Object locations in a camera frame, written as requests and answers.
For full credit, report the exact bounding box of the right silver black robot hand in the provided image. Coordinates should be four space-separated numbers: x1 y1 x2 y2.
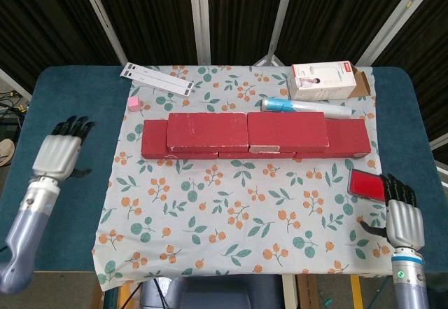
360 173 426 252

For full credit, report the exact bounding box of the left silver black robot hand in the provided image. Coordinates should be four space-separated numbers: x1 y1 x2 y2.
31 115 96 184

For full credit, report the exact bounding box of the red brick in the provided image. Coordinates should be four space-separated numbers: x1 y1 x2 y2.
247 111 330 153
139 119 218 160
293 118 372 159
217 150 297 159
166 111 250 153

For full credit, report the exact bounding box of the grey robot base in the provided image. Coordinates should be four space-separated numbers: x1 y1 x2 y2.
139 275 284 309

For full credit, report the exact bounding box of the beige shoe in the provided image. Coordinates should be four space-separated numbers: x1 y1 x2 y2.
0 138 15 166

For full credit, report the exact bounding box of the red ink pad tray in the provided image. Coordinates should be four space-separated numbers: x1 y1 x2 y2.
348 168 388 203

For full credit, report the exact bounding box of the blue felt table mat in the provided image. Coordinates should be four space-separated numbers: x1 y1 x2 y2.
0 65 448 273

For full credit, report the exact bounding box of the brown cardboard piece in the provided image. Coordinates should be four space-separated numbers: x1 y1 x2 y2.
297 274 319 309

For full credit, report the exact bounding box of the white flat strip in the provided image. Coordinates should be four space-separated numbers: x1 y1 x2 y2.
119 68 193 97
122 62 195 90

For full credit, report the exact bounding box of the white and blue roll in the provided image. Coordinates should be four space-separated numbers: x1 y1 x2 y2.
261 97 352 120

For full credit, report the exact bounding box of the floral pattern tablecloth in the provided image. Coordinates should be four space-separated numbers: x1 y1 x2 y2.
91 64 403 292

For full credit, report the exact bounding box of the white product box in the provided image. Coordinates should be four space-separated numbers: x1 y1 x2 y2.
287 60 372 101

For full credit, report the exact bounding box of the grey tripod stand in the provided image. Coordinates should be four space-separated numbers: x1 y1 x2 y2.
253 44 286 67

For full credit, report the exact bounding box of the bundle of floor cables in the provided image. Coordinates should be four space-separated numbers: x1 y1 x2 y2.
0 90 29 121

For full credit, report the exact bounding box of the white metal frame bar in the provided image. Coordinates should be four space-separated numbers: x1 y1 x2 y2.
0 67 32 99
76 0 127 65
188 0 212 65
356 0 433 67
267 0 298 57
429 135 448 153

